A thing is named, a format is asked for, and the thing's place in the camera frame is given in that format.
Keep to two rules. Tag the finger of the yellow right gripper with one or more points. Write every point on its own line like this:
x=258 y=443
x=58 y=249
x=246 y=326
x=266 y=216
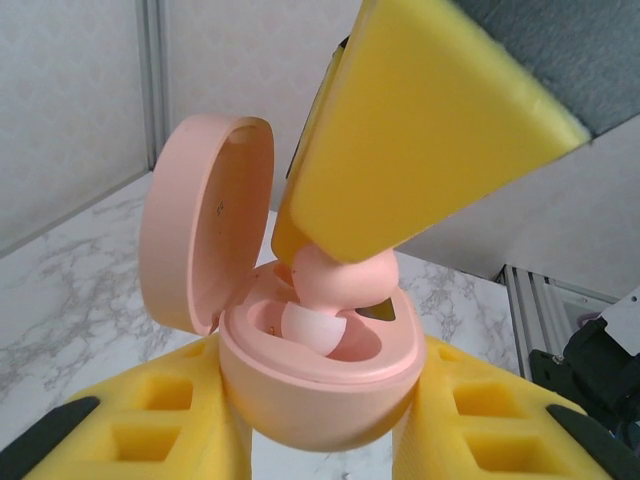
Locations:
x=305 y=165
x=425 y=125

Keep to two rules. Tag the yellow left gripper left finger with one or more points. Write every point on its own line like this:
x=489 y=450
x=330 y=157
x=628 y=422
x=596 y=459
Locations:
x=200 y=425

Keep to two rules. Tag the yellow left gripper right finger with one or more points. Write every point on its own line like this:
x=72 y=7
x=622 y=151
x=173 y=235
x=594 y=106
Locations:
x=435 y=440

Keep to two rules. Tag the pink earbud charging case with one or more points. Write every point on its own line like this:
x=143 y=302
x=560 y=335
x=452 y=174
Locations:
x=190 y=225

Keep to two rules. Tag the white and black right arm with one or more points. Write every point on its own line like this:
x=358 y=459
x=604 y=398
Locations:
x=600 y=370

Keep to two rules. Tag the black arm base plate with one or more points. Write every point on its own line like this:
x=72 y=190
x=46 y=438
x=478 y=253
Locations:
x=547 y=372

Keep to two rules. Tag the wide aluminium mounting rail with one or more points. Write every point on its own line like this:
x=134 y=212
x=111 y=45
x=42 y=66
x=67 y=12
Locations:
x=520 y=310

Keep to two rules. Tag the aluminium frame post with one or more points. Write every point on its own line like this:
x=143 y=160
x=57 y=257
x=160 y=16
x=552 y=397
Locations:
x=154 y=75

